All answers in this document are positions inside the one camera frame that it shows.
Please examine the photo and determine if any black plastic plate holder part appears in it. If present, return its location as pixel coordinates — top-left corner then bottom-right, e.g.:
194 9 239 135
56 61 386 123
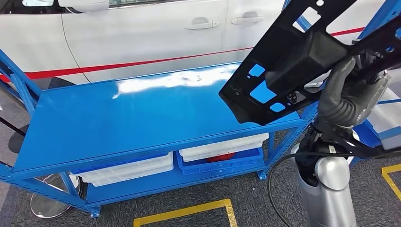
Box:
218 0 401 127

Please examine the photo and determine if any white car with red stripe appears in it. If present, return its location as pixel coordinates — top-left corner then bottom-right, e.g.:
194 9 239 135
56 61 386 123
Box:
0 0 401 88

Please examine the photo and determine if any dark stanchion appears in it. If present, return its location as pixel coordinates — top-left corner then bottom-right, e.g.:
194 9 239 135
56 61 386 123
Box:
0 117 29 154

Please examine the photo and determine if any large white plastic crate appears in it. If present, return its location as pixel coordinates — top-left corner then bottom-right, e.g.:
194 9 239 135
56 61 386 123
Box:
365 69 401 151

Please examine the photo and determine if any red object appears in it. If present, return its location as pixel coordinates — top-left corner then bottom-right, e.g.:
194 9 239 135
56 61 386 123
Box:
207 152 236 163

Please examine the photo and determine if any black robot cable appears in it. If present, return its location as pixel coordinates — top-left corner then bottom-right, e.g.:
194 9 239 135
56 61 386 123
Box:
268 138 401 227

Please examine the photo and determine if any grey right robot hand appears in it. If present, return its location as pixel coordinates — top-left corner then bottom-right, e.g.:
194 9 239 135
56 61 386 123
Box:
318 56 391 125

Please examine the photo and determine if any blue metal shelf rack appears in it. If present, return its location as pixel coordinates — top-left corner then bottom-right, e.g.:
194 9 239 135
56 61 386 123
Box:
0 0 401 219
348 97 401 166

